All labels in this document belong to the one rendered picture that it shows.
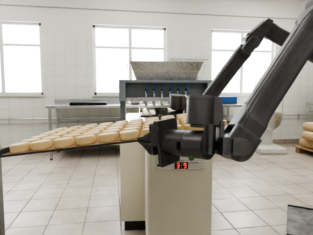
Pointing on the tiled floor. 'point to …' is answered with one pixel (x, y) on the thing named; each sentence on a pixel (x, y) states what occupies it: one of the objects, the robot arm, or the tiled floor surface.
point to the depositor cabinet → (132, 183)
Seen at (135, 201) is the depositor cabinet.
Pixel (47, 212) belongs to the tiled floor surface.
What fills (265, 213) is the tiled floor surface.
